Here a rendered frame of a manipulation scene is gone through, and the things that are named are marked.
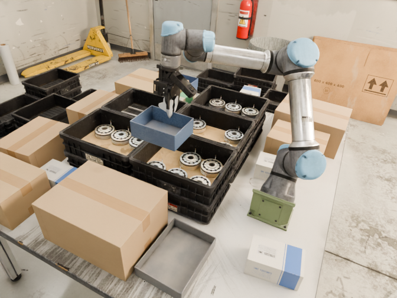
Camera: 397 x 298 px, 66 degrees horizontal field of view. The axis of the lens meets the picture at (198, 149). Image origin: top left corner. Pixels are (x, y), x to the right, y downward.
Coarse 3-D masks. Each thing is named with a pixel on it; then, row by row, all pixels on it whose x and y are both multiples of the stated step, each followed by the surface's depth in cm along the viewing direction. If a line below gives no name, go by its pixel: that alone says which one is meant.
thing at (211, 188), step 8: (192, 136) 147; (144, 144) 139; (216, 144) 143; (136, 152) 134; (136, 160) 129; (232, 160) 136; (144, 168) 129; (152, 168) 126; (160, 168) 126; (224, 168) 129; (168, 176) 125; (176, 176) 123; (192, 184) 121; (200, 184) 119; (216, 184) 122; (208, 192) 120
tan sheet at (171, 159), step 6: (162, 150) 153; (168, 150) 153; (156, 156) 149; (162, 156) 149; (168, 156) 149; (174, 156) 150; (162, 162) 145; (168, 162) 146; (174, 162) 146; (168, 168) 142; (198, 168) 143; (192, 174) 139; (198, 174) 139; (210, 180) 137
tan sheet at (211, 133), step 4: (208, 128) 172; (212, 128) 172; (216, 128) 173; (204, 132) 169; (208, 132) 169; (212, 132) 169; (216, 132) 169; (220, 132) 169; (224, 132) 170; (200, 136) 165; (204, 136) 166; (208, 136) 166; (212, 136) 166; (216, 136) 166; (220, 136) 166; (216, 140) 163; (220, 140) 163; (224, 140) 163; (232, 144) 161; (236, 144) 161
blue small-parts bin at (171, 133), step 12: (156, 108) 126; (132, 120) 117; (144, 120) 124; (156, 120) 129; (168, 120) 126; (180, 120) 123; (192, 120) 119; (132, 132) 118; (144, 132) 115; (156, 132) 112; (168, 132) 122; (180, 132) 112; (192, 132) 123; (156, 144) 116; (168, 144) 113; (180, 144) 116
